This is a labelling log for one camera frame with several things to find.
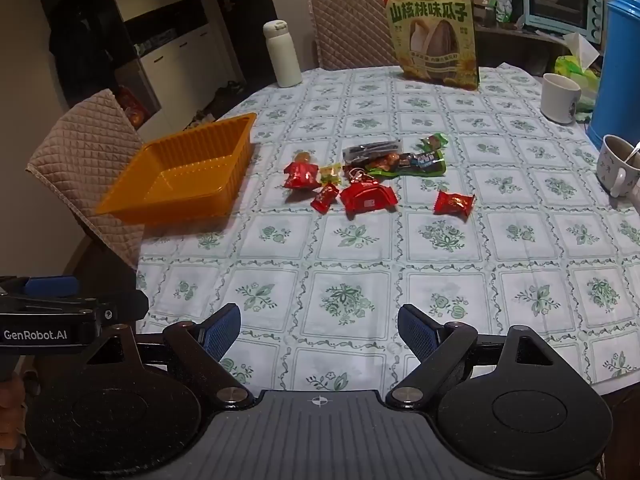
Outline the red white-print snack packet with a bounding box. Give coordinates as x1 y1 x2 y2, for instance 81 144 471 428
283 161 321 191

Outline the light blue toaster oven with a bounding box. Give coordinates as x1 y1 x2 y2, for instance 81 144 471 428
521 0 603 43

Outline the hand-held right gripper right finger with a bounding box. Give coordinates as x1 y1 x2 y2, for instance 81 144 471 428
387 303 561 409

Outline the orange plastic tray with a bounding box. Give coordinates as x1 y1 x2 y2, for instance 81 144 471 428
95 112 258 228

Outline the person's left hand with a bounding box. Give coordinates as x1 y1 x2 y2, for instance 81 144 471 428
0 375 27 454

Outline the white insulated bottle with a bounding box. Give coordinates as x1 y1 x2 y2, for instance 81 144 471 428
263 20 302 88

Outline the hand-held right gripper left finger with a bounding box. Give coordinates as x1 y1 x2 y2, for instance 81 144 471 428
80 303 255 410

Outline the wooden side stand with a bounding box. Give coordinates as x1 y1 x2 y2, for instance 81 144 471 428
475 20 571 68

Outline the floral white mug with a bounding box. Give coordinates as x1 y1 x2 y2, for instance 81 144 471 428
596 135 640 198

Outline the green floral tablecloth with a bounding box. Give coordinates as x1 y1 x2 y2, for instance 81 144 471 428
135 62 640 411

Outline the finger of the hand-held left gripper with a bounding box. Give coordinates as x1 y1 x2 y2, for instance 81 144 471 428
0 275 81 299
0 288 150 322

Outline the green tissue pack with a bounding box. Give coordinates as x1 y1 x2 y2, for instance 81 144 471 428
552 32 601 113

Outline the plain white mug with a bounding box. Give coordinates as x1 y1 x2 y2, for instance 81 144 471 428
542 73 583 125

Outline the quilted beige chair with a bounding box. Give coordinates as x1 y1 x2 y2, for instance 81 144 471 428
26 89 146 271
307 0 401 71

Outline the large red snack packet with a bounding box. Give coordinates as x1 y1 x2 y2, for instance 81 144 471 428
340 178 399 220

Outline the red twist-end candy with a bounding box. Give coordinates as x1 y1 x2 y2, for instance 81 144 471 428
433 190 476 217

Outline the red gift box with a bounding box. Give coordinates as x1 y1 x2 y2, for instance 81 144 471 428
117 87 151 128

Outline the green black snack packet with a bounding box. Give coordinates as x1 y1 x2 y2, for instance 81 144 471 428
364 149 447 177

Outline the large sunflower seed bag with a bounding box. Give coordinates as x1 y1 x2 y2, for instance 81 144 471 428
382 0 481 91

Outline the blue thermos jug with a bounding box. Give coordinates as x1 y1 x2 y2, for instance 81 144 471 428
587 0 640 151

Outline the clear packet of dark seeds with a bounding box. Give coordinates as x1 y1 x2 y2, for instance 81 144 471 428
342 137 403 161

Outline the dark hanging jacket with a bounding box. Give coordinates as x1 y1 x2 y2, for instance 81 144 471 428
47 15 108 86

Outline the white and dark cabinet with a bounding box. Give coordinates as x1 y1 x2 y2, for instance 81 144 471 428
40 0 226 126

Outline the row of shoes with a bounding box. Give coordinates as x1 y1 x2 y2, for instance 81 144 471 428
185 80 246 131

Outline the small red candy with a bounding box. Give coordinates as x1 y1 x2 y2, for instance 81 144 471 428
310 183 341 214

